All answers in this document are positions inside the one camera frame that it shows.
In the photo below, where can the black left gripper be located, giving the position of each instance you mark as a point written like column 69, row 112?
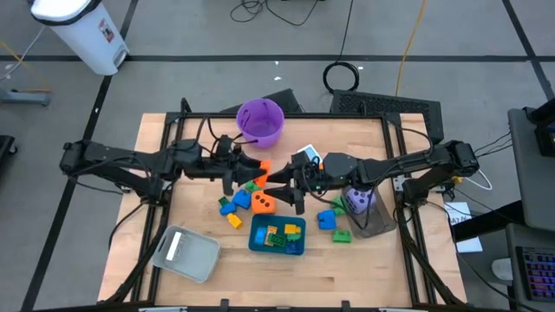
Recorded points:
column 208, row 167

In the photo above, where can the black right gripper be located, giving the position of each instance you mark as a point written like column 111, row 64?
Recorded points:
column 314, row 173

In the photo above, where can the orange toy block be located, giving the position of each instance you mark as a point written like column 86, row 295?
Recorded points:
column 271, row 232
column 265, row 167

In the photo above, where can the small dark green block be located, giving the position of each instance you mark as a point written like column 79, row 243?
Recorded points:
column 223, row 201

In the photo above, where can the teal patterned card deck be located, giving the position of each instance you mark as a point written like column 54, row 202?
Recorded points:
column 310, row 151

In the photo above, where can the yellow toy block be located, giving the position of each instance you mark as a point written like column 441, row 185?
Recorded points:
column 234, row 220
column 291, row 228

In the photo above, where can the dark green toy block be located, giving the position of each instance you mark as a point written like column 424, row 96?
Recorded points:
column 277, row 240

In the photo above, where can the light blue toy block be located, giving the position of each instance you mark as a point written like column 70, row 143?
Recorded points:
column 260, row 236

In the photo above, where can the dark blue toy block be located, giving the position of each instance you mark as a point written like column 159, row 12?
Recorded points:
column 294, row 248

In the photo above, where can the purple foam die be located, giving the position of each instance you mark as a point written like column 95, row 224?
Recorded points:
column 361, row 200

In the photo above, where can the white card deck box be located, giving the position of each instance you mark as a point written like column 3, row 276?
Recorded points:
column 174, row 246

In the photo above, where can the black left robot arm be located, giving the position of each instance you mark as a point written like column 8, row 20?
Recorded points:
column 121, row 156

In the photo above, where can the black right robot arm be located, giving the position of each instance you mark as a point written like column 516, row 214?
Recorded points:
column 390, row 167

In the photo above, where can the orange foam die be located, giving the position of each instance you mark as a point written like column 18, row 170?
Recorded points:
column 263, row 203

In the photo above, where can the small blue toy block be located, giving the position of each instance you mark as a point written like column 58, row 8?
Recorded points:
column 227, row 209

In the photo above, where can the purple plastic bucket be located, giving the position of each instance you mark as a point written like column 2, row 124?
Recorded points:
column 260, row 125

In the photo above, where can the teal plastic bin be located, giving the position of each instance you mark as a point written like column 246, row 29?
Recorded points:
column 256, row 221

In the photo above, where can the black flat panel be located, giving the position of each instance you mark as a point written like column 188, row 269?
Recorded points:
column 286, row 97

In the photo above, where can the dark grey translucent bin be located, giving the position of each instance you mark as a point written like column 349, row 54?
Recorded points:
column 377, row 223

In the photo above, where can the light grey plastic bin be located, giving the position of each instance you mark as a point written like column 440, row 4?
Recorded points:
column 195, row 255

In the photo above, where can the white paper sheet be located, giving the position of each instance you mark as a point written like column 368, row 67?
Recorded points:
column 457, row 212

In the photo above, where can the white trash bin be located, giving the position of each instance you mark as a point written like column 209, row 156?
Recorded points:
column 82, row 34

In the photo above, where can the grey stand base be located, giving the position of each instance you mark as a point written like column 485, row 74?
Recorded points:
column 26, row 97

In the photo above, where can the white computer mouse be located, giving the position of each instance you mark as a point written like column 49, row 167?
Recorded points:
column 502, row 269

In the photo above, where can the grey keyboard desk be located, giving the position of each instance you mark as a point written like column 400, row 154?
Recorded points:
column 513, row 236

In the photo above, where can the black monitor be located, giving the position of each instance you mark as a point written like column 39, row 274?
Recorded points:
column 545, row 130

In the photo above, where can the black computer keyboard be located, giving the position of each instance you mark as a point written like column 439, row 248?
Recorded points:
column 539, row 273

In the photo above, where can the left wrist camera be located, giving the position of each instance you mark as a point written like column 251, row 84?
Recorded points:
column 224, row 145

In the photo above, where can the black aluminium table frame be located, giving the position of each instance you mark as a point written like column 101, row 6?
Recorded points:
column 325, row 116

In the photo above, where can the silver metal bracket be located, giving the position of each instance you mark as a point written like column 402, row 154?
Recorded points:
column 400, row 183

